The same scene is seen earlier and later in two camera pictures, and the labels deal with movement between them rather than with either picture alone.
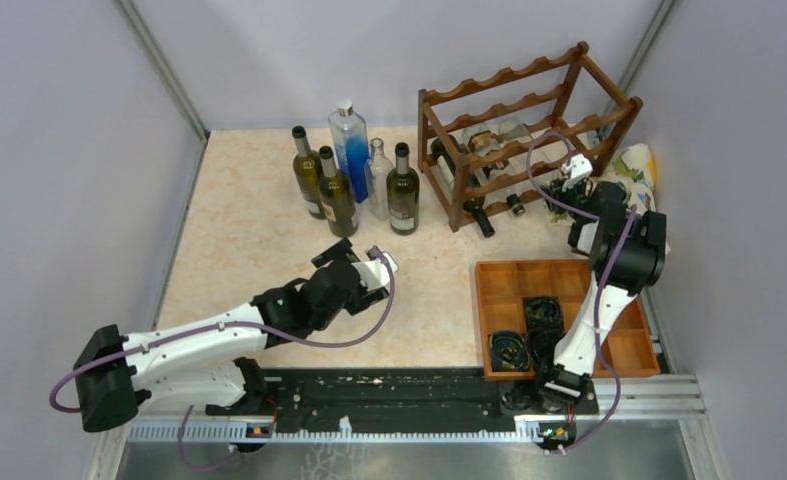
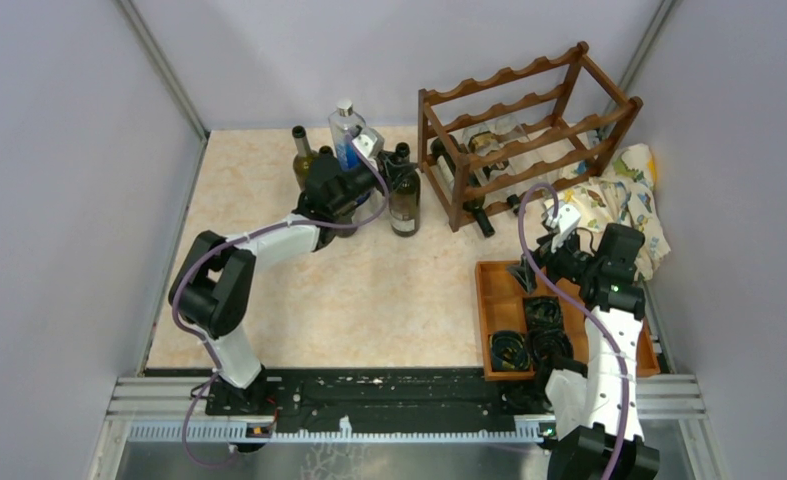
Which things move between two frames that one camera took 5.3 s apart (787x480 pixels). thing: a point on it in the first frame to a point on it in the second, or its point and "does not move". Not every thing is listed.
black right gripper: [554, 187] to [549, 257]
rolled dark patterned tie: [509, 351] does not move
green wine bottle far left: [306, 169] does not move
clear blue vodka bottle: [351, 143] does not move
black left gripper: [343, 250] to [391, 170]
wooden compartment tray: [500, 290] does not move
